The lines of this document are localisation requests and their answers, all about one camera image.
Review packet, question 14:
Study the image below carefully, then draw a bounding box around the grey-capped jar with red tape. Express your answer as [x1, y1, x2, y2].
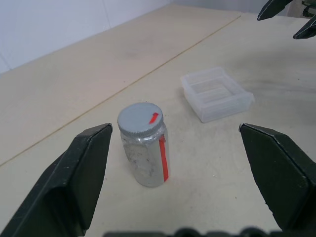
[120, 121, 171, 189]

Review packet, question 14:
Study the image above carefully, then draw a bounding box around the clear plastic tray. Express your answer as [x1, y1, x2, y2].
[180, 66, 256, 124]

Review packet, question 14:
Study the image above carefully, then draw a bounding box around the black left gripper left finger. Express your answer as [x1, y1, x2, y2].
[0, 122, 113, 237]

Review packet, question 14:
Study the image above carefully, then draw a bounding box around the grey plastic jar lid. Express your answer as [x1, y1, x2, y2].
[117, 102, 164, 136]

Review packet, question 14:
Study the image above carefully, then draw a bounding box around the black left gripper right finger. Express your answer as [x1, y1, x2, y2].
[238, 123, 316, 232]

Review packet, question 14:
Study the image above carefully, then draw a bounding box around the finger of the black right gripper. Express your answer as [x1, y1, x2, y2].
[257, 0, 293, 21]
[292, 18, 316, 40]

